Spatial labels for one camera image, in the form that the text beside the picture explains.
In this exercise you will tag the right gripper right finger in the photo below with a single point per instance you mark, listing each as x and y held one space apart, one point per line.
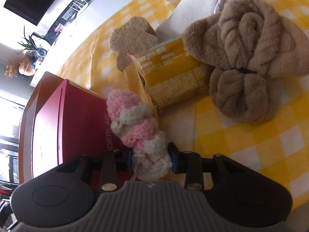
188 163

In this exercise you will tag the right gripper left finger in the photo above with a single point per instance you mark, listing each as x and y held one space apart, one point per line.
115 170

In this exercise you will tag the pink white crochet toy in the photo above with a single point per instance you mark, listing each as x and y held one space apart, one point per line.
134 124

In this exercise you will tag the brown red sponge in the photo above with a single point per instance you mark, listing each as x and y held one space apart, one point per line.
131 41

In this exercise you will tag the brown plush towel bundle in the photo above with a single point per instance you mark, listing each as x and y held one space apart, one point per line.
249 45

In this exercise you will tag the white round cloth pad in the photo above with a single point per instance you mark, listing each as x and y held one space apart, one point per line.
186 13

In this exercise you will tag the red flat box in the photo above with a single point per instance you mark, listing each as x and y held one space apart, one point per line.
61 121

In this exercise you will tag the yellow snack packet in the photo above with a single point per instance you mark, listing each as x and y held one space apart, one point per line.
167 74

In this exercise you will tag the yellow checkered tablecloth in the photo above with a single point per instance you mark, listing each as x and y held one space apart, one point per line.
276 147

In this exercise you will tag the acorn shaped jar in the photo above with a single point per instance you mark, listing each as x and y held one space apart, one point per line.
25 67

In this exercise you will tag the green plant in vase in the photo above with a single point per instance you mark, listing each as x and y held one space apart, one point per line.
35 46

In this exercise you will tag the dried flower bouquet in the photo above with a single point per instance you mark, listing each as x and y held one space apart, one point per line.
11 70

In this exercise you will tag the white tv console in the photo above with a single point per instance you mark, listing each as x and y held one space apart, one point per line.
86 21

